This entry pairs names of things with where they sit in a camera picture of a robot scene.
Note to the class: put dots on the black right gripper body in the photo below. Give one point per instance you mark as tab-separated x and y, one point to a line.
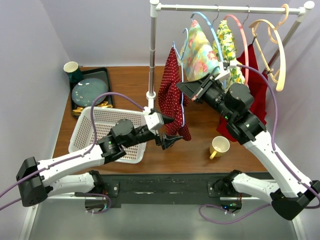
213	95

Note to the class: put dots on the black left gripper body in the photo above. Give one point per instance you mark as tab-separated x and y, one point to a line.
142	137

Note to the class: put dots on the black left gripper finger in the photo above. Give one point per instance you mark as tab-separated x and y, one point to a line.
167	141
167	119

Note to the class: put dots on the light blue plastic hanger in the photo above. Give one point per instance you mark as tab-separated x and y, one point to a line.
215	38

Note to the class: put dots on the red polka dot skirt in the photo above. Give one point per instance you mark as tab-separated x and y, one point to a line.
171	100

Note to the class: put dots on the pastel floral skirt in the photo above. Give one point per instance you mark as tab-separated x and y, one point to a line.
199	56

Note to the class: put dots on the blue wire hanger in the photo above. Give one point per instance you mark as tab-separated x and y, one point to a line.
180	58

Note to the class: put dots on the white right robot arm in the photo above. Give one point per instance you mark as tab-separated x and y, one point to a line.
291	191

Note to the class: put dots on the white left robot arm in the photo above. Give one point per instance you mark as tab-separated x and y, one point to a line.
38	180

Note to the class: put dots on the pink plastic hanger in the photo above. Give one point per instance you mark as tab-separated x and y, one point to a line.
245	46

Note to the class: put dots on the plain red garment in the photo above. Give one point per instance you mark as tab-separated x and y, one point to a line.
258	89

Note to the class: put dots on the yellow lemon print garment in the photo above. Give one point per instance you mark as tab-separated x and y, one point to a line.
228	48

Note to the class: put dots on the yellow mug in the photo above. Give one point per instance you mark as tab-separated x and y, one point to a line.
219	146

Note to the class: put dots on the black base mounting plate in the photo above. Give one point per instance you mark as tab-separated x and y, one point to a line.
162	189

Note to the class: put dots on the white plastic mesh basket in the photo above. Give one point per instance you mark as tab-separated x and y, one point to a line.
104	119

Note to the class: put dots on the gold cutlery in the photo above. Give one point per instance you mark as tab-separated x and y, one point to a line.
78	110

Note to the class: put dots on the teal ceramic plate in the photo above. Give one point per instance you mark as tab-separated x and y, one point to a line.
86	91

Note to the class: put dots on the black tray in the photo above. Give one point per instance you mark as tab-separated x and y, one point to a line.
99	73

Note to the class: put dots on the dark green cup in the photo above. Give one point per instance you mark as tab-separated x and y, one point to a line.
73	72

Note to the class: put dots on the silver white clothes rack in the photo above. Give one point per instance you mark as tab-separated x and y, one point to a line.
155	7

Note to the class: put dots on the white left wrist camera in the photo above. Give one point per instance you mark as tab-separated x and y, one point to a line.
153	119

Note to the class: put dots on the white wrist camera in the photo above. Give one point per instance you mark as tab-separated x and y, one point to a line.
224	70
153	119

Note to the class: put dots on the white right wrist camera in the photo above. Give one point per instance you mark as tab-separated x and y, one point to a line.
224	70

